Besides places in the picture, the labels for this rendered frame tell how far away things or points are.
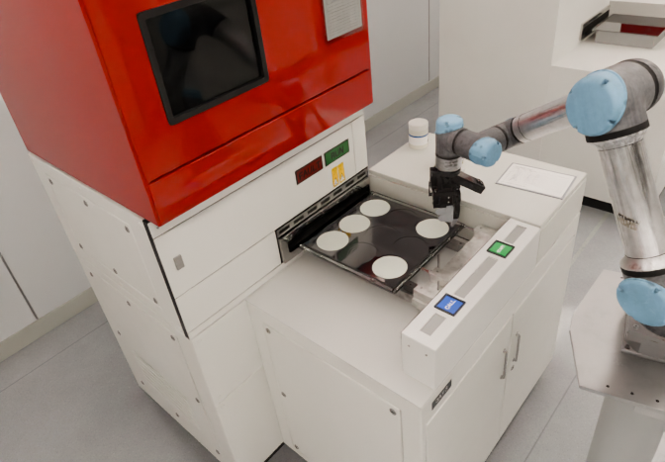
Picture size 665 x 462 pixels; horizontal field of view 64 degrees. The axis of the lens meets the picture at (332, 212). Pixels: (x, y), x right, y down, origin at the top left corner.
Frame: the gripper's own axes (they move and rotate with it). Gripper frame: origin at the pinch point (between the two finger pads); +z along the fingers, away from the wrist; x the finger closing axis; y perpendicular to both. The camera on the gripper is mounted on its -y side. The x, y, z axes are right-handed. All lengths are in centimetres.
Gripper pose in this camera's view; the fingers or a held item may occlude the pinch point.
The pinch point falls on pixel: (453, 223)
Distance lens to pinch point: 169.2
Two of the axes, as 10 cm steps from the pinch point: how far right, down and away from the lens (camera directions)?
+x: 0.5, 5.6, -8.3
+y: -9.9, 1.2, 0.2
